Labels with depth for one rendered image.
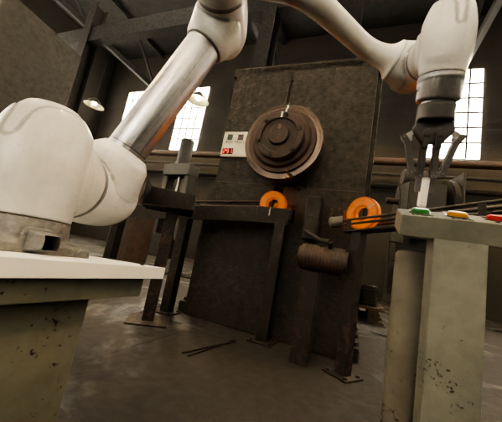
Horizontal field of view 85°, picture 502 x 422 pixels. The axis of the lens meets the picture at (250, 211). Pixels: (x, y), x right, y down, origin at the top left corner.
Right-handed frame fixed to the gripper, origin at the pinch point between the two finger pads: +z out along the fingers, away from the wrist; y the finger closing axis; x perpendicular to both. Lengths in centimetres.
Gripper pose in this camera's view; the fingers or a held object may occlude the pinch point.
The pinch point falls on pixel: (422, 192)
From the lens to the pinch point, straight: 77.8
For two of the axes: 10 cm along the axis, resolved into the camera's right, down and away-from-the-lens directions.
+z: -0.5, 9.9, 1.7
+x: -3.8, 1.3, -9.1
